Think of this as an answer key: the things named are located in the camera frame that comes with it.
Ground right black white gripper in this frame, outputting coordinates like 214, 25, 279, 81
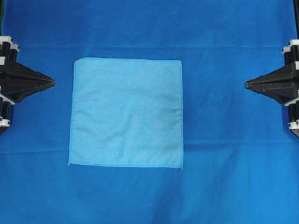
245, 39, 299, 138

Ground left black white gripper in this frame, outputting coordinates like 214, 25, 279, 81
0, 36, 55, 134

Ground light blue towel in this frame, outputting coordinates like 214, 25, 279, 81
68, 57, 184, 168

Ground dark blue table cloth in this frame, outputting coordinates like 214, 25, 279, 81
0, 0, 299, 224

